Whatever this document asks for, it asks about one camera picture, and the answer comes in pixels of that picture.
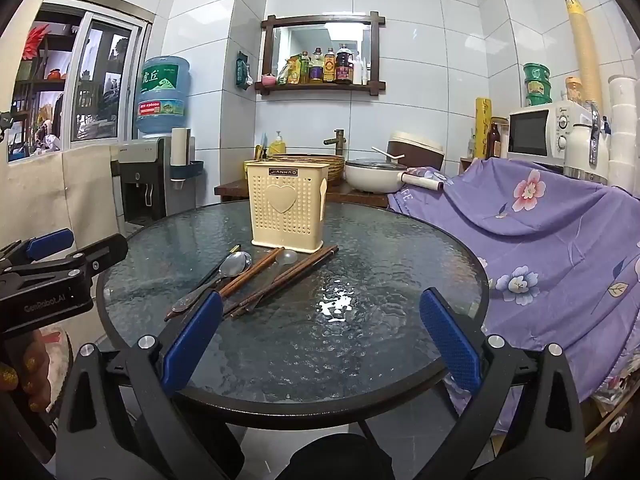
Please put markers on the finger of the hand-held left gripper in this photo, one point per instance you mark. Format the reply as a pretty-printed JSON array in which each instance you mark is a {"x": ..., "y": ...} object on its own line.
[
  {"x": 50, "y": 242},
  {"x": 105, "y": 252}
]

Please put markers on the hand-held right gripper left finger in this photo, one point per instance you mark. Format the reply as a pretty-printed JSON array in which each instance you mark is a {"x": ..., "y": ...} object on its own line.
[{"x": 192, "y": 340}]

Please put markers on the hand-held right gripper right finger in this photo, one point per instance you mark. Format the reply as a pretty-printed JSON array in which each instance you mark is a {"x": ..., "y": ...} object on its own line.
[{"x": 450, "y": 340}]

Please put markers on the metal spoon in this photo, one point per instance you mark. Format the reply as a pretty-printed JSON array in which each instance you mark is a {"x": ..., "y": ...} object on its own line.
[{"x": 235, "y": 265}]

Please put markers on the pair wooden chopsticks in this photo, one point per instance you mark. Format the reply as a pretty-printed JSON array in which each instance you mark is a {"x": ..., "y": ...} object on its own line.
[
  {"x": 250, "y": 271},
  {"x": 301, "y": 274}
]

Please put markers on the brown wooden chopstick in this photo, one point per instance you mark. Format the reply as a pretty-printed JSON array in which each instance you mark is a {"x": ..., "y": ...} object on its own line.
[
  {"x": 256, "y": 273},
  {"x": 295, "y": 271}
]

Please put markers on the black chopstick with gold band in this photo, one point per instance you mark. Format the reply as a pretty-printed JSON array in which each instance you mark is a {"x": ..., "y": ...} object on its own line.
[{"x": 234, "y": 249}]

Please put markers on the clear plastic spoon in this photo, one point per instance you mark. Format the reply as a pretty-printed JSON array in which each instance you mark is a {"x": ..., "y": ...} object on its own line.
[{"x": 287, "y": 256}]

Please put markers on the beige plastic utensil holder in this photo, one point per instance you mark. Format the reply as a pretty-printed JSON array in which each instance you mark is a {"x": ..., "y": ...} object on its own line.
[{"x": 285, "y": 220}]

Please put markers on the person's left hand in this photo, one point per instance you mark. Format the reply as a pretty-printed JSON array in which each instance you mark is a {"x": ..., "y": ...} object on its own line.
[{"x": 30, "y": 367}]

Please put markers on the beige cloth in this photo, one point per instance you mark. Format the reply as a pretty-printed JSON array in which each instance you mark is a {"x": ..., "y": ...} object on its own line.
[{"x": 60, "y": 195}]

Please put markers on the grey water dispenser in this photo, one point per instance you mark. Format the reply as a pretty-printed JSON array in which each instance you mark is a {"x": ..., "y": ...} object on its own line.
[{"x": 145, "y": 170}]

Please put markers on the white and blue cup dispenser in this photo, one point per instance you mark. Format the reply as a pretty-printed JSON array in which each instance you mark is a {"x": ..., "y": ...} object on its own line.
[{"x": 180, "y": 145}]

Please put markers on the purple floral cloth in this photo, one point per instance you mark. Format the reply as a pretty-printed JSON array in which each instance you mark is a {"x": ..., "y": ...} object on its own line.
[{"x": 550, "y": 240}]

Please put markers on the sliding window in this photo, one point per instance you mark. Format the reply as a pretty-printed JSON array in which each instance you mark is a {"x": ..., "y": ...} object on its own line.
[{"x": 100, "y": 85}]

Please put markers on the blue water bottle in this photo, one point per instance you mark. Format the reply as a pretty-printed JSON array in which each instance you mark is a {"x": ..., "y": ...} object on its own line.
[{"x": 162, "y": 95}]

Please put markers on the wooden counter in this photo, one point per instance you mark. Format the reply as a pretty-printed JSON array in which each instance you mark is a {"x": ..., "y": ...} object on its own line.
[{"x": 350, "y": 196}]

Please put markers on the white pan with lid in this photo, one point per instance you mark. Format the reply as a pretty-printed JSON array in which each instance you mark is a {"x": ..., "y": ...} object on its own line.
[{"x": 370, "y": 177}]

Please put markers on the brown and white rice cooker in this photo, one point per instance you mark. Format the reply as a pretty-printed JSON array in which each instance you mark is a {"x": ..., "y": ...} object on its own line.
[{"x": 415, "y": 147}]

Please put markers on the white ladle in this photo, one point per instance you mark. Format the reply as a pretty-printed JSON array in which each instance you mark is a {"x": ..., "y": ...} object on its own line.
[{"x": 385, "y": 152}]

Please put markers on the yellow soap dispenser bottle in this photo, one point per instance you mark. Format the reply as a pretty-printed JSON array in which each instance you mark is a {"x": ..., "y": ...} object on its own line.
[{"x": 277, "y": 147}]

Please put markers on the brown glass bottle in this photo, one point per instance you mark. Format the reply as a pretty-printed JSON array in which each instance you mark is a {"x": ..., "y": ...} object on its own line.
[{"x": 494, "y": 142}]

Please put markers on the woven brown basin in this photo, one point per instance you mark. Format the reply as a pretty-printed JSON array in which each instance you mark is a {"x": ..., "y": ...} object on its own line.
[{"x": 336, "y": 170}]

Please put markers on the red artificial flower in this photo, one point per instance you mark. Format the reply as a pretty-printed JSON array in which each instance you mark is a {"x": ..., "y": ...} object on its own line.
[{"x": 37, "y": 37}]

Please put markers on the yellow wrap roll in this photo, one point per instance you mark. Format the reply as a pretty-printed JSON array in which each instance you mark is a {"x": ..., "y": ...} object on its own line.
[{"x": 483, "y": 130}]

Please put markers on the white microwave oven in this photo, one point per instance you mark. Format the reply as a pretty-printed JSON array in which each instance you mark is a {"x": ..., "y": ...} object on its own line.
[{"x": 530, "y": 132}]

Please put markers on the brass faucet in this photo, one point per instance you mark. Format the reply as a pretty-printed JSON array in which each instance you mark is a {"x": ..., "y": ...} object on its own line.
[{"x": 340, "y": 142}]

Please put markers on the white thermos jug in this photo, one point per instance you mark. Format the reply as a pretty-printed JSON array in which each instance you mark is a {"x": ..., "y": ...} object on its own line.
[{"x": 580, "y": 150}]

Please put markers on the pink bowl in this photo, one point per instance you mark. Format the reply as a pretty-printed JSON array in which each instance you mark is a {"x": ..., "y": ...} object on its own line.
[{"x": 269, "y": 80}]

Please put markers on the yellow green seasoning packet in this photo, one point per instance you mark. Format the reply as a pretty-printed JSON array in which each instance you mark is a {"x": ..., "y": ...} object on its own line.
[{"x": 285, "y": 72}]

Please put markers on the green noodle cup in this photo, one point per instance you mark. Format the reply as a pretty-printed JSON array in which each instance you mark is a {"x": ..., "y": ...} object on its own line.
[
  {"x": 536, "y": 86},
  {"x": 536, "y": 71},
  {"x": 537, "y": 99}
]

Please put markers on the yellow oil bottle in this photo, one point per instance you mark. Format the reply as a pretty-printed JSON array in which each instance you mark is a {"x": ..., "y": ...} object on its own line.
[{"x": 302, "y": 70}]

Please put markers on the stacks of white paper rolls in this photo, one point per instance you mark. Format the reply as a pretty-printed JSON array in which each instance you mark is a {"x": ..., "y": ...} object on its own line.
[{"x": 622, "y": 130}]

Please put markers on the jar with yellow lid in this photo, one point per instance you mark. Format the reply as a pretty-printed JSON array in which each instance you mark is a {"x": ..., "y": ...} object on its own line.
[{"x": 575, "y": 92}]

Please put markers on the purple label sauce bottle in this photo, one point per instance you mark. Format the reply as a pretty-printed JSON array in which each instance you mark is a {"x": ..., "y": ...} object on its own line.
[{"x": 316, "y": 70}]

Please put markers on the white squeeze bottle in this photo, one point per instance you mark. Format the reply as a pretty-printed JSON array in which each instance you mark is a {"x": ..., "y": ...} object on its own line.
[{"x": 360, "y": 72}]

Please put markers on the amber sauce bottle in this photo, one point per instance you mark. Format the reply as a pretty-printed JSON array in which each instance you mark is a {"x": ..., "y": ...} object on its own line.
[{"x": 329, "y": 67}]

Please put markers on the dark soy sauce bottle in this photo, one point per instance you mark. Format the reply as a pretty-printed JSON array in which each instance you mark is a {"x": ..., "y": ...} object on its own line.
[{"x": 343, "y": 67}]

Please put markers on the wooden framed mirror shelf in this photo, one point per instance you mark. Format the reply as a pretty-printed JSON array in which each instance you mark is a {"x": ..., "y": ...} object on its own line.
[{"x": 320, "y": 20}]

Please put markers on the stack of yellow paper cups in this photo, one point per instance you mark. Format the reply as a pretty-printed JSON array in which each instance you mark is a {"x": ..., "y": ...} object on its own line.
[{"x": 582, "y": 45}]

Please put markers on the green wall packet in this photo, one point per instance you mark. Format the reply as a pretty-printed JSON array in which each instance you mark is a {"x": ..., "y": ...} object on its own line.
[{"x": 244, "y": 72}]

